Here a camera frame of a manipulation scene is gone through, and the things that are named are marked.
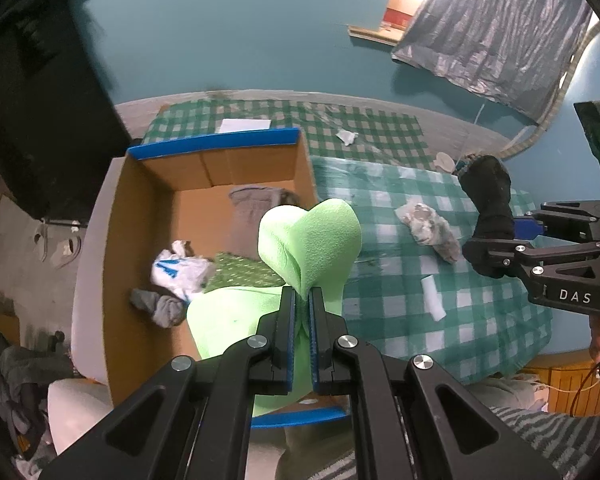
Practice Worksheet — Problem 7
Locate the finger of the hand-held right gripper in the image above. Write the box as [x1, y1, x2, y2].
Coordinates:
[512, 201, 600, 241]
[462, 237, 600, 281]

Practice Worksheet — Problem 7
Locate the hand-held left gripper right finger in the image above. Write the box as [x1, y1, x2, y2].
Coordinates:
[309, 287, 563, 480]

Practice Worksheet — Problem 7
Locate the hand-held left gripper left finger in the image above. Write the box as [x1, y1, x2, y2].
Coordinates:
[40, 285, 298, 480]

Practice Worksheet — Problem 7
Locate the black sock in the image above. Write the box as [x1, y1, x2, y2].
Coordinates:
[459, 155, 517, 246]

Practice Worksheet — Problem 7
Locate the light green fleece cloth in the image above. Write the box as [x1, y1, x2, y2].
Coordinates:
[186, 199, 363, 418]

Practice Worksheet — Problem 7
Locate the beige grey sock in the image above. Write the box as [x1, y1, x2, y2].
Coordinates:
[228, 186, 301, 256]

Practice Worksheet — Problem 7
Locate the white blue printed cloth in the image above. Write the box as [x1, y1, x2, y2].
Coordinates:
[151, 240, 216, 303]

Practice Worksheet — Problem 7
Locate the cardboard box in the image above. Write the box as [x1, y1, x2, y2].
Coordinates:
[102, 127, 351, 428]

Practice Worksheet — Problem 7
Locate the green patterned cloth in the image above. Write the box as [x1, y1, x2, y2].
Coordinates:
[205, 251, 293, 293]

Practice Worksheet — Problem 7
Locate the grey white crumpled rag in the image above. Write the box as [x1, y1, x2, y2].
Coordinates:
[395, 200, 461, 264]

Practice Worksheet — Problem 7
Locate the green checked tablecloth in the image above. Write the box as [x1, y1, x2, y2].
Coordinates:
[310, 156, 553, 378]
[142, 100, 431, 171]

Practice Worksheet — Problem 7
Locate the orange wooden crate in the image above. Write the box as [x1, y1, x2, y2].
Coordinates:
[517, 352, 600, 417]

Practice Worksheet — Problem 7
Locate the olive cloth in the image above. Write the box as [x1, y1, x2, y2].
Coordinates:
[275, 425, 356, 480]

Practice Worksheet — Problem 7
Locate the pale crumpled cloth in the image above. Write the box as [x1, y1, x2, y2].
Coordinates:
[467, 377, 548, 411]

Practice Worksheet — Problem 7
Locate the dark grey sock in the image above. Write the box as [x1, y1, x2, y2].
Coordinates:
[129, 287, 188, 329]

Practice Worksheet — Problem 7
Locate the green white striped cloth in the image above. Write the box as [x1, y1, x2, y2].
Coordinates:
[320, 406, 600, 480]

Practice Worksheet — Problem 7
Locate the grey plastic tarp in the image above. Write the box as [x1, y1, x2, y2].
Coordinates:
[391, 0, 593, 126]

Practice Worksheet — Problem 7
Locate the white paper sheet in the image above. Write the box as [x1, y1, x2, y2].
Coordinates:
[216, 118, 272, 135]

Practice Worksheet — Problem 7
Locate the white rounded object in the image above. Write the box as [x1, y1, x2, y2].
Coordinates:
[47, 377, 113, 456]

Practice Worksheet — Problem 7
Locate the round white floor object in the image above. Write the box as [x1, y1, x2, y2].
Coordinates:
[35, 225, 83, 267]

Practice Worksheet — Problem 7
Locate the wooden window sill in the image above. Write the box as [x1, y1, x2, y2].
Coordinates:
[347, 25, 406, 46]

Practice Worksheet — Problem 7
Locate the grey cloth pile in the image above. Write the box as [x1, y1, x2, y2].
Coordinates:
[0, 345, 73, 461]

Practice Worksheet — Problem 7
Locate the black hanging cloth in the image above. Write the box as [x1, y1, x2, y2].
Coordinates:
[0, 0, 133, 221]

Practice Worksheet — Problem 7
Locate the beige striped hose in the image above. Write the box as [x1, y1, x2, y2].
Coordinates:
[500, 22, 598, 161]

